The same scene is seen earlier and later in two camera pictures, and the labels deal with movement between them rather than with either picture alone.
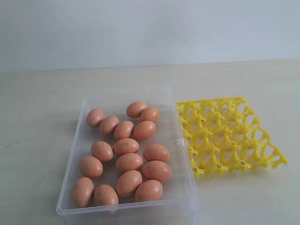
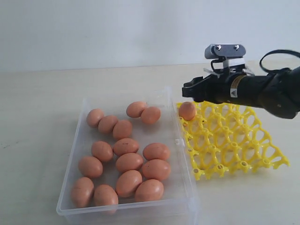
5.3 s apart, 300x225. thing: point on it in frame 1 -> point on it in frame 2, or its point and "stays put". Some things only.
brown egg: [144, 130] -> [187, 110]
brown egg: [156, 170] stays put
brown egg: [101, 150] stays put
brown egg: [125, 145] stays put
